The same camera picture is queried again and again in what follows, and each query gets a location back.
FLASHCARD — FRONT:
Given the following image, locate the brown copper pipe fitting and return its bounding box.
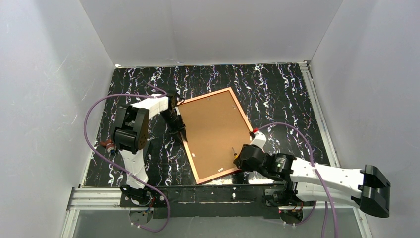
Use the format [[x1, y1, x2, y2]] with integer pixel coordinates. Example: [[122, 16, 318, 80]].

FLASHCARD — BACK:
[[100, 139, 116, 154]]

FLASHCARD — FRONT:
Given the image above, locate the aluminium front rail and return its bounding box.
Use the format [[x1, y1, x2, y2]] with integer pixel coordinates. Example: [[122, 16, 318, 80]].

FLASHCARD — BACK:
[[66, 185, 365, 211]]

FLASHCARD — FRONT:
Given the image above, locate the aluminium rail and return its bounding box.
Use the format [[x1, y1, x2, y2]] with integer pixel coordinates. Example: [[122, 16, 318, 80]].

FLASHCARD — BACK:
[[66, 185, 365, 211], [298, 61, 341, 167]]

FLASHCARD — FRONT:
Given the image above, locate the yellow handled screwdriver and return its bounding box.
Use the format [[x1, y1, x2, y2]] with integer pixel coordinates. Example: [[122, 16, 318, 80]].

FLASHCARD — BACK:
[[232, 147, 239, 160]]

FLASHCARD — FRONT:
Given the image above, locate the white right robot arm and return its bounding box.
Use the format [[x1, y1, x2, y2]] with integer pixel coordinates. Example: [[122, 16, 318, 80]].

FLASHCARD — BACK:
[[234, 144, 391, 218]]

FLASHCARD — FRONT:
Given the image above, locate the aluminium right side rail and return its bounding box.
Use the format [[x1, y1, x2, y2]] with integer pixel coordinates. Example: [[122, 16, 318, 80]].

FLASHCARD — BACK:
[[298, 61, 341, 167]]

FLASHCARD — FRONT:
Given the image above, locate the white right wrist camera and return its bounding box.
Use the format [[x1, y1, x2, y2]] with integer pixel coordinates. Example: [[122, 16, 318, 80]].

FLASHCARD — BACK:
[[250, 131, 267, 150]]

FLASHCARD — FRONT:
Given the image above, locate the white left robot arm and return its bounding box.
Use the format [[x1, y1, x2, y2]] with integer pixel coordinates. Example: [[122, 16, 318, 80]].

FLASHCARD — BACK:
[[111, 92, 186, 189]]

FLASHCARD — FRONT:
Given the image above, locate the red picture frame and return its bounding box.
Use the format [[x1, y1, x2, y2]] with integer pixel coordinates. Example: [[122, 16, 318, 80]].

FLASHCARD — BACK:
[[179, 87, 253, 184]]

